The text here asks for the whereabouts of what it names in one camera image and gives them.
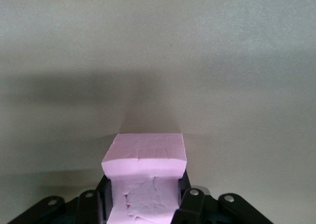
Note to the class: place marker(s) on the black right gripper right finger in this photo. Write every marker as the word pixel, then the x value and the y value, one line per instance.
pixel 197 209

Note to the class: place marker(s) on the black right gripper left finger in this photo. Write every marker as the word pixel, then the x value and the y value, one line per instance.
pixel 84 209

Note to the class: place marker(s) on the pink foam cube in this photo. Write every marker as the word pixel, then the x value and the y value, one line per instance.
pixel 143 159

